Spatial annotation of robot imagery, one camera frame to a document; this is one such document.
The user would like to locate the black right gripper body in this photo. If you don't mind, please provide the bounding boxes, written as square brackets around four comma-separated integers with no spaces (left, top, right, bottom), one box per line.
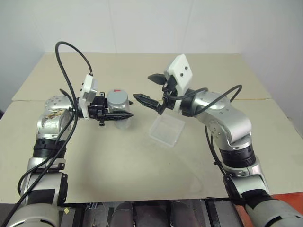
[157,75,178,115]

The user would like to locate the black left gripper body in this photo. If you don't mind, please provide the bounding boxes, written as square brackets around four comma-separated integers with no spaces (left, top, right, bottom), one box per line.
[87,93,109,128]

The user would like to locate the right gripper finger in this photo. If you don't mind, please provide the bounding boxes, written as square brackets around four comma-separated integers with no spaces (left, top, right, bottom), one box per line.
[133,93,160,111]
[147,73,167,86]

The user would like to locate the clear plastic jar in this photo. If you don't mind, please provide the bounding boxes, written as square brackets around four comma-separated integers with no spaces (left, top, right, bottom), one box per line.
[113,117,133,130]
[106,88,130,113]

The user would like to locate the clear plastic box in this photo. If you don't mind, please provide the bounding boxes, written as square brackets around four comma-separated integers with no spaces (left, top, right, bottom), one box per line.
[148,112,186,148]

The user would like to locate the dark rounded shape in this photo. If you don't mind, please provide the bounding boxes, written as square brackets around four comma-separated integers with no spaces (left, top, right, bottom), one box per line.
[113,201,134,227]

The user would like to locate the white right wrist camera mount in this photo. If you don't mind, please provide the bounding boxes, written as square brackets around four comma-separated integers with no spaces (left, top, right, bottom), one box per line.
[164,54,194,112]

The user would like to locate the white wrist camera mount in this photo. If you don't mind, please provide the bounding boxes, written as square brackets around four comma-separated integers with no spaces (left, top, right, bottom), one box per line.
[79,74,99,121]
[164,54,194,112]

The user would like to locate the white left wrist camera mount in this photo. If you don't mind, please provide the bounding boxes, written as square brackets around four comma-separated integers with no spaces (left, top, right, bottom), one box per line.
[79,74,99,121]

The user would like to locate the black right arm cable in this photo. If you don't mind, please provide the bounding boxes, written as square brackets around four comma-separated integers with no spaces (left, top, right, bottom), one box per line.
[162,84,243,206]

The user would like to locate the black metal frame bar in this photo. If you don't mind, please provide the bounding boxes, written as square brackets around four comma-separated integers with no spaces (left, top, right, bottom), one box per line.
[205,199,227,227]
[72,202,84,227]

